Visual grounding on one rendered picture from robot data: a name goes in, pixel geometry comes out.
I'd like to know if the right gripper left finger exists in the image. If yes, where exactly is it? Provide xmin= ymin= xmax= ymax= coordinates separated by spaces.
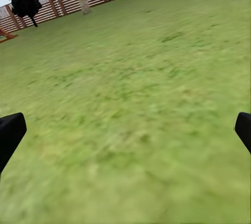
xmin=0 ymin=112 xmax=27 ymax=173

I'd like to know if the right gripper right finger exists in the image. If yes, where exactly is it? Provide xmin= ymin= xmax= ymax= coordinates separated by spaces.
xmin=235 ymin=112 xmax=251 ymax=153

